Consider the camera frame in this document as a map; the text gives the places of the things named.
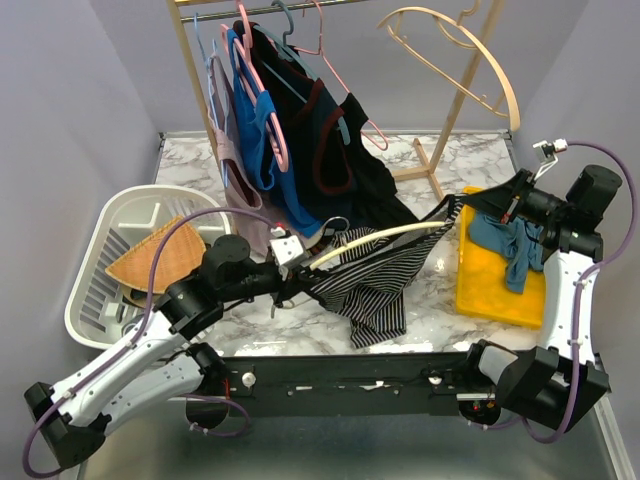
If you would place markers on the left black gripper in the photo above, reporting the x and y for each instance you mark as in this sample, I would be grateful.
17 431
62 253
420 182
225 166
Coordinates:
289 286

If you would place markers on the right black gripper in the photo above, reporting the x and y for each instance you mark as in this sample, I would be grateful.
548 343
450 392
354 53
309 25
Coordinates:
502 200

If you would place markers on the cream wooden hanger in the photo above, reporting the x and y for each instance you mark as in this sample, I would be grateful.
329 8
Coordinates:
388 233

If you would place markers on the striped black purple tank top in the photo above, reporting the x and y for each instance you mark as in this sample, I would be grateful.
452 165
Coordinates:
367 286

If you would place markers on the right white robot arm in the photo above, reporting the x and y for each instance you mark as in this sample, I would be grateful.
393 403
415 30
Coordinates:
556 382

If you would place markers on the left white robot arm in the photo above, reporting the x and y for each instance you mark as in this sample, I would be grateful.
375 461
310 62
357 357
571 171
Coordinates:
158 358

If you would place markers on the pink tank top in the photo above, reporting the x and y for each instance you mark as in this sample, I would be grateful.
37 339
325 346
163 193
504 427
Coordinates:
239 192

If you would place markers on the navy tank top red trim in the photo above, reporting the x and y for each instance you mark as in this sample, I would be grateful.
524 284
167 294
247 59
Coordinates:
323 177

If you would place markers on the blue tank top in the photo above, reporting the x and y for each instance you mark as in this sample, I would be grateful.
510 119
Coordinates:
260 163

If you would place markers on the pink plastic hanger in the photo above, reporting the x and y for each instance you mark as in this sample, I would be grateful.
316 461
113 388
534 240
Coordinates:
240 54

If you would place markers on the grey blue hanger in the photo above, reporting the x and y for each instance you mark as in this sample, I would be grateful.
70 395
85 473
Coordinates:
301 100

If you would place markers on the teal cloth in tray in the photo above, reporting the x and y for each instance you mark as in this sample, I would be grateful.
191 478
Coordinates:
516 242

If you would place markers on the wooden clothes rack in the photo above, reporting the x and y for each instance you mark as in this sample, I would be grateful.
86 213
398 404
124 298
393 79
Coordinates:
455 31

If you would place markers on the yellow plastic tray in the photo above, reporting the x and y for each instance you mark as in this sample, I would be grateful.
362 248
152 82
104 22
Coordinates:
481 289

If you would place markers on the black garment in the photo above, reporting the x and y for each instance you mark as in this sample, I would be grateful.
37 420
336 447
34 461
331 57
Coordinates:
374 203

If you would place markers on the white plastic dish rack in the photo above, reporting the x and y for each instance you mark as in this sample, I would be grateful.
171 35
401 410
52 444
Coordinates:
97 313

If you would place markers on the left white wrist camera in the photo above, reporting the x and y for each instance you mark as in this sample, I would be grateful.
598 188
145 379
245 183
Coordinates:
286 248

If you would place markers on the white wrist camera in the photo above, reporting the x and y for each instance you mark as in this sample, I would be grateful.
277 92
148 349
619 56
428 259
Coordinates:
286 248
547 152

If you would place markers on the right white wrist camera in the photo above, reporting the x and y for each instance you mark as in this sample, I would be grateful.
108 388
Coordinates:
547 152

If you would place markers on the light blue wire hanger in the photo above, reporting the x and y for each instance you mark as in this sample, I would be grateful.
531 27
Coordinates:
220 98

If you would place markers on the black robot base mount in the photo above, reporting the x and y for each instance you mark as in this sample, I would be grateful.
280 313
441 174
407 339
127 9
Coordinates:
350 385

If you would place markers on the pink wire hanger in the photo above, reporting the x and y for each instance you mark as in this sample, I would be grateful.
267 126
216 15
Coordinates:
381 143

